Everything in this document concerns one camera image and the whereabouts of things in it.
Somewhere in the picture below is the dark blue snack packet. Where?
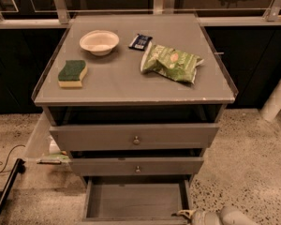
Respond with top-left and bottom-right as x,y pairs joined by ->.
128,34 -> 152,51

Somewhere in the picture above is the black cable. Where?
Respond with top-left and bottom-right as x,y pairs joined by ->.
0,143 -> 26,175

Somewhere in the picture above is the white pole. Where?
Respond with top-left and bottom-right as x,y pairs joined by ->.
260,79 -> 281,122

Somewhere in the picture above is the metal railing post centre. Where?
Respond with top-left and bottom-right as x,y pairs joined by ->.
153,0 -> 175,14

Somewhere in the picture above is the grey top drawer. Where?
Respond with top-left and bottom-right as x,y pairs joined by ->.
50,124 -> 219,151

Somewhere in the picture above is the metal railing post right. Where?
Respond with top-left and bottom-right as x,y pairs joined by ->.
263,0 -> 281,22

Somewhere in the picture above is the metal railing post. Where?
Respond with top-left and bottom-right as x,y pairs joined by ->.
53,0 -> 70,24
263,0 -> 281,22
153,0 -> 175,14

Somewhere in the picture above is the black metal bar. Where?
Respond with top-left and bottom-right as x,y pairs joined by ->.
0,158 -> 25,215

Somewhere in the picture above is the grey drawer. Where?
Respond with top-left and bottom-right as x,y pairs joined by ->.
50,124 -> 219,151
79,175 -> 191,225
69,157 -> 203,176

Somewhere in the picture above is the white paper bowl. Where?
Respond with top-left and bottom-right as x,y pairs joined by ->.
80,30 -> 119,56

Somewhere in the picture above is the grey middle drawer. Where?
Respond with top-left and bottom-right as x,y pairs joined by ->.
69,157 -> 203,176

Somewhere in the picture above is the green yellow sponge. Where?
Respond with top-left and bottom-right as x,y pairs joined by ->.
58,60 -> 87,88

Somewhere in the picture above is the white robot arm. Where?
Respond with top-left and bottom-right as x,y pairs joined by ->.
174,206 -> 258,225

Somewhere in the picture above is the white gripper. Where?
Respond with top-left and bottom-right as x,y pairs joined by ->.
173,209 -> 223,225

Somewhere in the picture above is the green chip bag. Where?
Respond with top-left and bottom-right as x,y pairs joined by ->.
140,42 -> 204,83

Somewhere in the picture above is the grey drawer cabinet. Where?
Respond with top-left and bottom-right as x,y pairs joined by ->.
31,12 -> 239,192

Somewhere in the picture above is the white bottle in bin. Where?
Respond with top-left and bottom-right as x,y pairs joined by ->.
49,136 -> 61,155

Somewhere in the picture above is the grey bottom drawer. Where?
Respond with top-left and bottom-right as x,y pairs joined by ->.
79,175 -> 191,225

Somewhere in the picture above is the metal railing post left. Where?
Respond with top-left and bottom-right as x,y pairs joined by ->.
53,0 -> 70,24

